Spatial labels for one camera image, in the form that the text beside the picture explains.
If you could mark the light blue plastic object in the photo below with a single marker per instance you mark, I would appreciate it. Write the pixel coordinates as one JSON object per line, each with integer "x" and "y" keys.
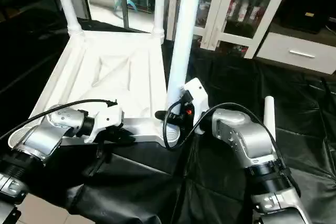
{"x": 128, "y": 3}

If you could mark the white plastic table top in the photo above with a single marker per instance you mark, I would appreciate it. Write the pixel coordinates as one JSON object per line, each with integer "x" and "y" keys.
{"x": 126, "y": 72}

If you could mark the white plastic table leg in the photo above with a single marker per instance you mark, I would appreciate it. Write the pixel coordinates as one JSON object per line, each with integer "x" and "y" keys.
{"x": 67, "y": 3}
{"x": 184, "y": 35}
{"x": 159, "y": 3}
{"x": 270, "y": 119}

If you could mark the white glass-door cabinet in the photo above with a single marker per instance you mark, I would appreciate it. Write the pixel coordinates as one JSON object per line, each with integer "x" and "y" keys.
{"x": 236, "y": 9}

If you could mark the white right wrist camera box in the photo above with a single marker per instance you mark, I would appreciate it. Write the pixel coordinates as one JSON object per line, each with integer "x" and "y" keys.
{"x": 195, "y": 98}

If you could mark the white drawer unit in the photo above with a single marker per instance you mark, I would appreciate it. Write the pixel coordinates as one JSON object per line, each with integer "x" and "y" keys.
{"x": 299, "y": 52}

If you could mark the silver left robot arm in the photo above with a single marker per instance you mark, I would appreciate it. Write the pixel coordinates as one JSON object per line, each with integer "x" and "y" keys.
{"x": 42, "y": 140}

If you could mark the black plastic mat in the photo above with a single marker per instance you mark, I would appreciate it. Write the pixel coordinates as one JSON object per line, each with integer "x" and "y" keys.
{"x": 236, "y": 82}

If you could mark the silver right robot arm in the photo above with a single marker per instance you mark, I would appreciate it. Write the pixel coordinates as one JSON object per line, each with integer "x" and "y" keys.
{"x": 247, "y": 140}

